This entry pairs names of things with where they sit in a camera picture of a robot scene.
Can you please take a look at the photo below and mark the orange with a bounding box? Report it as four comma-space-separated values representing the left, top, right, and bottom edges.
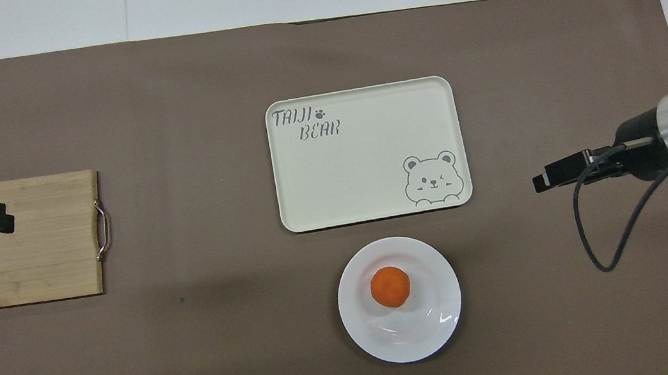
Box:
368, 264, 415, 311

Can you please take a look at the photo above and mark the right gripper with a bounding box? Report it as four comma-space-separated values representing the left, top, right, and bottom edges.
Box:
592, 107, 668, 186

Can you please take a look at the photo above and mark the cream tray with bear print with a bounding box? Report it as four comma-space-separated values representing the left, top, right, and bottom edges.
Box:
262, 72, 477, 235

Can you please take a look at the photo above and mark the black cable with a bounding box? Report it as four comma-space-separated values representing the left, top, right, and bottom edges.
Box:
565, 134, 668, 276

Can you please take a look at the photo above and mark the white round plate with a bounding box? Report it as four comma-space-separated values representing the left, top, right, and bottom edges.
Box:
330, 228, 470, 372

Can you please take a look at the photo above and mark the wooden cutting board, metal handle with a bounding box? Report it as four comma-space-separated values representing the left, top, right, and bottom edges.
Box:
0, 168, 120, 309

